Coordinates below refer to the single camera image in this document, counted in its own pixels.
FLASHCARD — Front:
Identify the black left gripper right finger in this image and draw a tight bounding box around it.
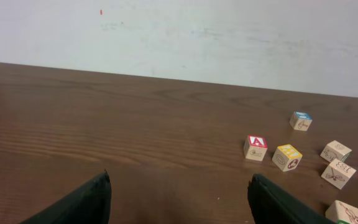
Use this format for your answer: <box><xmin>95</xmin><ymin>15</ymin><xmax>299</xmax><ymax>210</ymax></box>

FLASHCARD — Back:
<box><xmin>247</xmin><ymin>174</ymin><xmax>334</xmax><ymax>224</ymax></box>

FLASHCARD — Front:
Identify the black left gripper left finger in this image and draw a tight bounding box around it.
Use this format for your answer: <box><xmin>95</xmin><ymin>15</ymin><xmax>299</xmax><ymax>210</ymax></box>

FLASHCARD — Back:
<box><xmin>23</xmin><ymin>171</ymin><xmax>112</xmax><ymax>224</ymax></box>

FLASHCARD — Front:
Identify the wooden block violin picture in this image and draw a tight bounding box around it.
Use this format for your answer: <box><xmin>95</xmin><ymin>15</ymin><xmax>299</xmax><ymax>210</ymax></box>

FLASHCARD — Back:
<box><xmin>325</xmin><ymin>200</ymin><xmax>358</xmax><ymax>224</ymax></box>

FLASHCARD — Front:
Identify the yellow top ball block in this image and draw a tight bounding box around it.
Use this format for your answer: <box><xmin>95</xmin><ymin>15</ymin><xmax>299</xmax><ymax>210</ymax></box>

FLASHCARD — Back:
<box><xmin>272</xmin><ymin>144</ymin><xmax>303</xmax><ymax>172</ymax></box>

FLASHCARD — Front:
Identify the red letter A block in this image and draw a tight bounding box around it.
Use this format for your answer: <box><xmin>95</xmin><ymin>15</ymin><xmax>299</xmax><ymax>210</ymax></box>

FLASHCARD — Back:
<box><xmin>244</xmin><ymin>135</ymin><xmax>268</xmax><ymax>161</ymax></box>

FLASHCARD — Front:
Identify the wooden block dragonfly picture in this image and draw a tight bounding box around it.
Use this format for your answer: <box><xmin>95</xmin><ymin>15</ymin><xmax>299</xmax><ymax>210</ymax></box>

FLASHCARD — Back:
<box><xmin>321</xmin><ymin>159</ymin><xmax>356</xmax><ymax>189</ymax></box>

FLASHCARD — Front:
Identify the plain block green edge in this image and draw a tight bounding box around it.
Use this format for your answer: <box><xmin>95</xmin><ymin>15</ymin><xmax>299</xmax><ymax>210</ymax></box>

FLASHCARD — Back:
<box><xmin>320</xmin><ymin>140</ymin><xmax>352</xmax><ymax>162</ymax></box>

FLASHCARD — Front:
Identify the blue top wooden block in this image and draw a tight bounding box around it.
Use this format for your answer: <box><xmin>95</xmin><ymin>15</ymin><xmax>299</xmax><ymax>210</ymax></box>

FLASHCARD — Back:
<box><xmin>289</xmin><ymin>111</ymin><xmax>312</xmax><ymax>131</ymax></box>

